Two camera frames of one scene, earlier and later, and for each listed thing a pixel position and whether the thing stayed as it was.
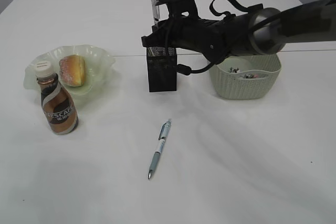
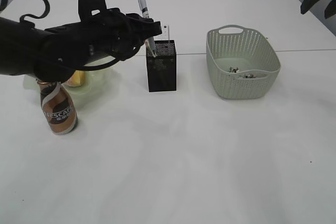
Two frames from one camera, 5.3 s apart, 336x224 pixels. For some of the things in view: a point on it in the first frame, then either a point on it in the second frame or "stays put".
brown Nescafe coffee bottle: (58, 104) stays put
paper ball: (235, 71) stays put
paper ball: (250, 75) stays put
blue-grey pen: (163, 135) → (144, 7)
